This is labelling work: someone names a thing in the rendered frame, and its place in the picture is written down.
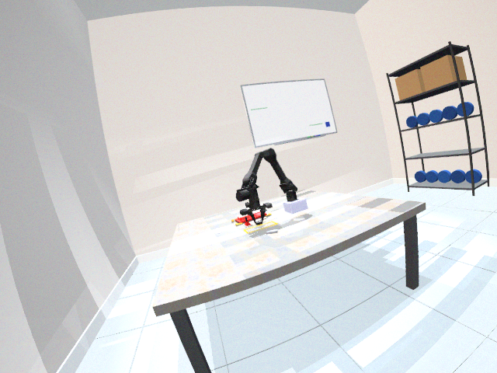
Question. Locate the red rectangular panel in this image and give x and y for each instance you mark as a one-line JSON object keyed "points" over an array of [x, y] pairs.
{"points": [[242, 220]]}

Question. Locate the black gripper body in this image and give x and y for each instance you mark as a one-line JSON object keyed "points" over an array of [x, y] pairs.
{"points": [[254, 204]]}

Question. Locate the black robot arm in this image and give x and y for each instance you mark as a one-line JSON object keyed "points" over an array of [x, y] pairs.
{"points": [[248, 189]]}

